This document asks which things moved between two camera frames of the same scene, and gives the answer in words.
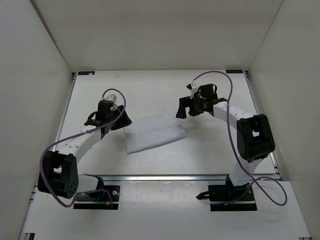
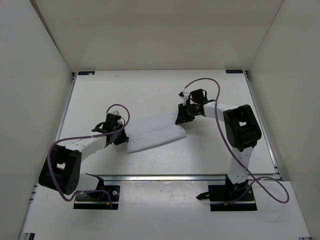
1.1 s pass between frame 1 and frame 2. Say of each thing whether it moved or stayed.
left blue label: stayed
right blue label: stayed
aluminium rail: stayed
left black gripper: moved
